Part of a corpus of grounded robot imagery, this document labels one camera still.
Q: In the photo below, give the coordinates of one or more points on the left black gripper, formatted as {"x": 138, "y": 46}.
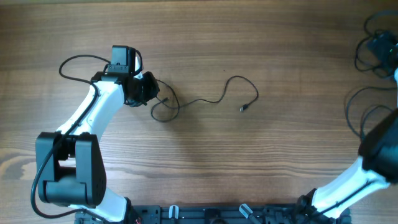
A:
{"x": 152, "y": 89}

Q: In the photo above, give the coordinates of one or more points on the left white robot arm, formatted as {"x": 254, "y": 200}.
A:
{"x": 70, "y": 176}

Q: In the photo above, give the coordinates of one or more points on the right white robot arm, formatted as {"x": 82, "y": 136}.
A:
{"x": 376, "y": 166}

